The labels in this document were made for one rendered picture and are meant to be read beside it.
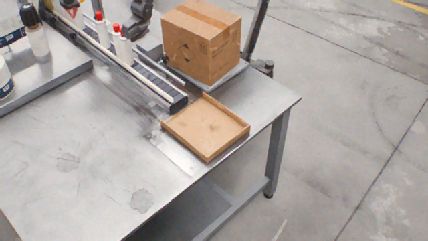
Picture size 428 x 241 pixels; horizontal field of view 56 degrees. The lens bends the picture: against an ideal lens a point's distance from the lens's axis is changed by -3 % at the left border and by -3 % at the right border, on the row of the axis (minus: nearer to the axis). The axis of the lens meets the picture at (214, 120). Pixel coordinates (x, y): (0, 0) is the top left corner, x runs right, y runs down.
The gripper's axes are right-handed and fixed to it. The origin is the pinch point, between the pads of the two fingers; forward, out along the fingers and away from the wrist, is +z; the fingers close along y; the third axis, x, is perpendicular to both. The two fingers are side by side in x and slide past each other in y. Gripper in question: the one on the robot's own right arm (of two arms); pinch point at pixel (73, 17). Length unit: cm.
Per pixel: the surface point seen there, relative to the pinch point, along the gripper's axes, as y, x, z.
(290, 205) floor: 119, 48, 103
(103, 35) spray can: 19.8, 4.8, 4.8
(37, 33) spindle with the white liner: 4.6, -22.5, -3.4
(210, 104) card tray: 84, 17, 19
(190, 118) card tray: 84, 4, 19
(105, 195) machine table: 91, -47, 20
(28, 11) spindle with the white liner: 3.9, -22.7, -15.2
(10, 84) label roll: 13.2, -45.8, 9.9
